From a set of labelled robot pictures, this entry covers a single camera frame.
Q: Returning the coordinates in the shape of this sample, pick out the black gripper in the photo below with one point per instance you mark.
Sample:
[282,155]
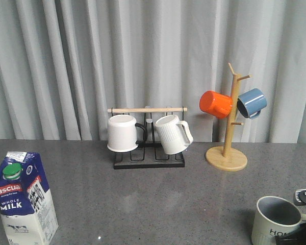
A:
[298,236]

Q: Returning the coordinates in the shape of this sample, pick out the cream HOME mug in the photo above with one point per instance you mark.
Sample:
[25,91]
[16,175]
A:
[274,216]

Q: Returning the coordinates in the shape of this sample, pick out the blue white milk carton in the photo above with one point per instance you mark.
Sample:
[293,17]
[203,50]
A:
[26,204]

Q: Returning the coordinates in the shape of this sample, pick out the wooden mug tree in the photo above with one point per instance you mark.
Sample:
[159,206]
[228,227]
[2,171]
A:
[225,157]

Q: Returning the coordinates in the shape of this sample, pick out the blue mug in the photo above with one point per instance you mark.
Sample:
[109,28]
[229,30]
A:
[251,103]

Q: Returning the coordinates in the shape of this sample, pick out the orange mug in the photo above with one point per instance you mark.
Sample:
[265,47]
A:
[216,104]

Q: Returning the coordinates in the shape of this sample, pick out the white ribbed mug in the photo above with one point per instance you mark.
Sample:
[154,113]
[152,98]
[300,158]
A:
[174,134]

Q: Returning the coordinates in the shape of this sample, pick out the black wire mug rack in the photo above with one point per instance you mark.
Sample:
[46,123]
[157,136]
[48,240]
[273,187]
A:
[149,154]

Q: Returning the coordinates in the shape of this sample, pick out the white mug black handle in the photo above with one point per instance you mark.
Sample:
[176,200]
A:
[122,133]

